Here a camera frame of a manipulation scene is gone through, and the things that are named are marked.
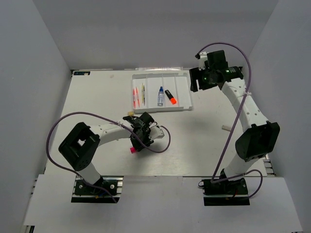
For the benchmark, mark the orange pen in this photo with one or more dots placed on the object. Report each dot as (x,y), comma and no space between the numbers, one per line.
(137,97)

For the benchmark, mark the pink highlighter black cap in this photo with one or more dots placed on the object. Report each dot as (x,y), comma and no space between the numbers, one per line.
(133,150)

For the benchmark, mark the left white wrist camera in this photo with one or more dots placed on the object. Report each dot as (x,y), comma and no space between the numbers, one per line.
(156,133)

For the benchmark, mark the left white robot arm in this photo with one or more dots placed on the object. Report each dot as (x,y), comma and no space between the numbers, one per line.
(80,145)

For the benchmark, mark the orange highlighter black cap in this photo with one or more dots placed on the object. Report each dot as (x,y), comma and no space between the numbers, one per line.
(170,97)

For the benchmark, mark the white eraser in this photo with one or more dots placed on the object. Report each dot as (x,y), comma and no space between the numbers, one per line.
(226,128)

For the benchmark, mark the pink pen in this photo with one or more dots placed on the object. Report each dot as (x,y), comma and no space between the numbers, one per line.
(134,98)

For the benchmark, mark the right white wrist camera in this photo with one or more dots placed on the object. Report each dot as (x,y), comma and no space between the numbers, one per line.
(202,58)

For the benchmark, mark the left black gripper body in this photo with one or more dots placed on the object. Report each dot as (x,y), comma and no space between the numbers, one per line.
(144,137)

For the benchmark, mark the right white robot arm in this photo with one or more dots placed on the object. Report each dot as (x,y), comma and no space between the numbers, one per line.
(259,134)

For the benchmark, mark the small blue-capped bottle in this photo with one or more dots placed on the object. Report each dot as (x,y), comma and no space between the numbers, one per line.
(160,97)

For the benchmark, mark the white compartment tray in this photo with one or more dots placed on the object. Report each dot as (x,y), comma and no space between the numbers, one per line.
(177,83)

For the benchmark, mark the yellow pen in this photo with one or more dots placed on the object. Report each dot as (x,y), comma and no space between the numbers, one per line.
(142,92)

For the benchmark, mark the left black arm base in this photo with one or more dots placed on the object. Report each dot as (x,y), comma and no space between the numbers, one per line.
(83,193)

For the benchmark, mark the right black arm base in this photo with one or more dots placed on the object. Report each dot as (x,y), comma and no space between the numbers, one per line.
(227,193)

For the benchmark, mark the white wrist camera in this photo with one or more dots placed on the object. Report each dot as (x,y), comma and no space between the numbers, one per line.
(156,133)
(202,58)

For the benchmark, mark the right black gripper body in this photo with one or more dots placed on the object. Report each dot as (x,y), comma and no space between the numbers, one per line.
(207,80)

